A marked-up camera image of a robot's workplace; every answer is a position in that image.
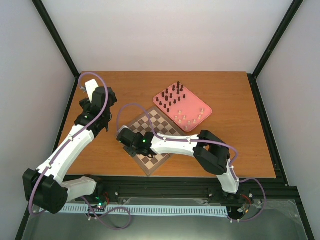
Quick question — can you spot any light blue cable duct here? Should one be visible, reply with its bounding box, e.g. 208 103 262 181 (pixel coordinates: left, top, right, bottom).
59 204 229 217

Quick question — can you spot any black frame post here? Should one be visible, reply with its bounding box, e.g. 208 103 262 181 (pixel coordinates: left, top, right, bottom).
31 0 81 79
251 0 305 78

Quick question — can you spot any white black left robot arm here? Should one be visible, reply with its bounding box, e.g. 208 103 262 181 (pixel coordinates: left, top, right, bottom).
22 86 117 215

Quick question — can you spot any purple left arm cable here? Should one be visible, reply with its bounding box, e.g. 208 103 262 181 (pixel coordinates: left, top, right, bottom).
28 72 109 216

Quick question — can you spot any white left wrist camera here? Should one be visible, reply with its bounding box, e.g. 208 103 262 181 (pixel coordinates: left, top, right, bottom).
84 79 99 102

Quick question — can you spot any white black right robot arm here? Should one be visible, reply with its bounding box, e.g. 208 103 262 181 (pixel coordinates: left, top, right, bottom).
116 126 239 194

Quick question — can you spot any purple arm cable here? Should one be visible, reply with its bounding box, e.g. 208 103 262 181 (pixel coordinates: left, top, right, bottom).
116 103 267 223
28 72 109 216

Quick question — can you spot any pink plastic tray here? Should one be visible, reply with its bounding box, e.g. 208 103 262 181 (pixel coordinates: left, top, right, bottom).
153 82 213 132

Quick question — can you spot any wooden chessboard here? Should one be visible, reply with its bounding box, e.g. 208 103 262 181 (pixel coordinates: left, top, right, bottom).
123 106 185 176

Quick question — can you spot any black frame post left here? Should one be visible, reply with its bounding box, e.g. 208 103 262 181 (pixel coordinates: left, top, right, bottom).
31 0 81 79

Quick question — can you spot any black frame post right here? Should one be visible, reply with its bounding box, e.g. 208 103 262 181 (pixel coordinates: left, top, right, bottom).
251 0 305 78

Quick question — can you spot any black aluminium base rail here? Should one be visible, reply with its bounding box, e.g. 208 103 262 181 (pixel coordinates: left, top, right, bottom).
99 176 302 206

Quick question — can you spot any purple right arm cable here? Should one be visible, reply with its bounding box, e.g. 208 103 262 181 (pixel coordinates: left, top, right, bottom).
116 103 267 223

